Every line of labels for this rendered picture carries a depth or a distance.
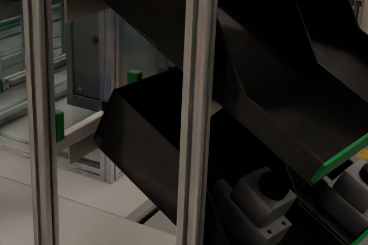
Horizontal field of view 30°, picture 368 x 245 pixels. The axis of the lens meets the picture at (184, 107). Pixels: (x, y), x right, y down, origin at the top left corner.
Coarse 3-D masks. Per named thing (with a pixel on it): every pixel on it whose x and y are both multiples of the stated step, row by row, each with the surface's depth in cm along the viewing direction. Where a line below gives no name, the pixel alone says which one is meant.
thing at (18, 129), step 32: (0, 0) 156; (0, 32) 159; (64, 32) 150; (96, 32) 145; (128, 32) 150; (0, 64) 162; (64, 64) 153; (96, 64) 148; (128, 64) 153; (160, 64) 167; (0, 96) 166; (64, 96) 156; (96, 96) 151; (0, 128) 169; (64, 128) 159; (96, 160) 157
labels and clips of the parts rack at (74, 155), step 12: (72, 0) 69; (84, 0) 71; (96, 0) 73; (72, 12) 69; (84, 12) 71; (96, 12) 73; (132, 72) 81; (60, 120) 69; (60, 132) 70; (72, 144) 75; (84, 144) 77; (72, 156) 75
